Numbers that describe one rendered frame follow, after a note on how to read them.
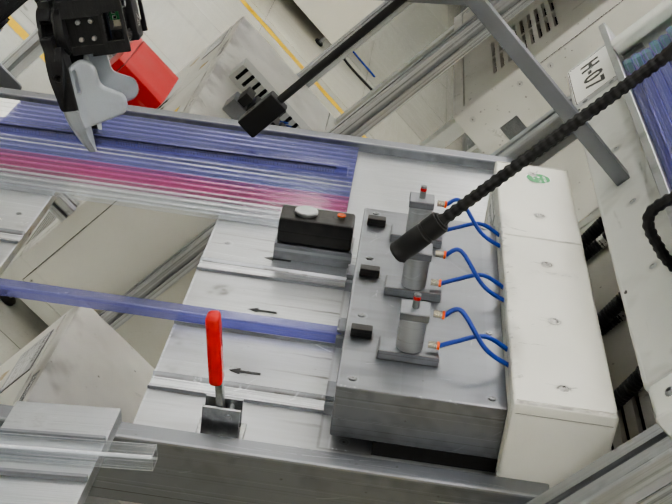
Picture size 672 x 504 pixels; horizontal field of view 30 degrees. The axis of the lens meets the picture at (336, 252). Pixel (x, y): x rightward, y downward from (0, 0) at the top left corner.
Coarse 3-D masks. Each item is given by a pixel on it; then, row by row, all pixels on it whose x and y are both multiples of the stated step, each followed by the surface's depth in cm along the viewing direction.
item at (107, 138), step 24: (0, 120) 120; (24, 120) 120; (96, 144) 120; (120, 144) 119; (144, 144) 119; (168, 144) 119; (192, 144) 119; (216, 144) 120; (288, 168) 119; (312, 168) 119; (336, 168) 119
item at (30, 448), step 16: (0, 432) 77; (0, 448) 76; (16, 448) 76; (32, 448) 76; (48, 448) 76; (64, 448) 76; (80, 448) 76; (96, 448) 76; (112, 448) 76; (128, 448) 76; (144, 448) 76; (64, 464) 76; (80, 464) 76; (96, 464) 76; (112, 464) 76; (128, 464) 75; (144, 464) 75
